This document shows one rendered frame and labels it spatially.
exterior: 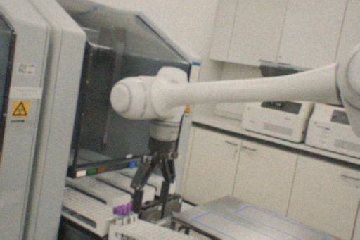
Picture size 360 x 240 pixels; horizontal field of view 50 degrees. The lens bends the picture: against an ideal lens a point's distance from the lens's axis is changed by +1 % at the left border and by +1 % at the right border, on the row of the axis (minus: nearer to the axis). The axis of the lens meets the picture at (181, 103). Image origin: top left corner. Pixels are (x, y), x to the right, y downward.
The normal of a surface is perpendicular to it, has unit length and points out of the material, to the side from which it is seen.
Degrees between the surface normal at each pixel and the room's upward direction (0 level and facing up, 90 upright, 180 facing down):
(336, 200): 90
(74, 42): 90
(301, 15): 90
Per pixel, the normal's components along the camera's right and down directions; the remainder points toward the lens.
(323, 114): -0.39, -0.51
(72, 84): 0.81, 0.19
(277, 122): -0.58, -0.02
